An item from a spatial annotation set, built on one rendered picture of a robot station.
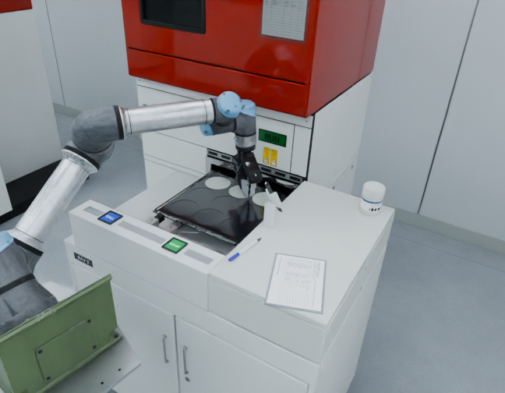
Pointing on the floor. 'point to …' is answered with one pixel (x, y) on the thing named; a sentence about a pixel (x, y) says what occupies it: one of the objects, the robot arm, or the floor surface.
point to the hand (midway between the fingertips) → (248, 195)
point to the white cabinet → (217, 341)
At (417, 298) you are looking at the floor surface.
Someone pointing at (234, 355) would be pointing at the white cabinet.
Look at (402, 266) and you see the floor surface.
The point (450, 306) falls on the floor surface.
